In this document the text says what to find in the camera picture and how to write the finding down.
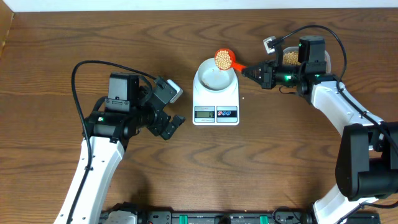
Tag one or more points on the red plastic measuring scoop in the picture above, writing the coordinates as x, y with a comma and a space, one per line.
234, 65

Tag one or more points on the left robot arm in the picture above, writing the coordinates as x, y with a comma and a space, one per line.
132, 103

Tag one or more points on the pale grey round bowl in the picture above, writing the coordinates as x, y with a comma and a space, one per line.
225, 77

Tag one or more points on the clear plastic container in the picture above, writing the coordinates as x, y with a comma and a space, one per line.
327, 57

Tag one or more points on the soybeans in container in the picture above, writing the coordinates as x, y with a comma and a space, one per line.
291, 58

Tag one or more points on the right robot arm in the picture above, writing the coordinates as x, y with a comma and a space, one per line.
366, 167

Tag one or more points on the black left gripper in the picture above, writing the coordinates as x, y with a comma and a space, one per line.
157, 127

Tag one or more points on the white digital kitchen scale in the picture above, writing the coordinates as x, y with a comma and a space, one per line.
215, 108

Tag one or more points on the soybeans in scoop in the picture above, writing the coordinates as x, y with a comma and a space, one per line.
223, 60

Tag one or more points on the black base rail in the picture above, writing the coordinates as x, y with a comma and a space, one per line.
130, 213

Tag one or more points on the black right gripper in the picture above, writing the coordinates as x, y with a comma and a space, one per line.
267, 79

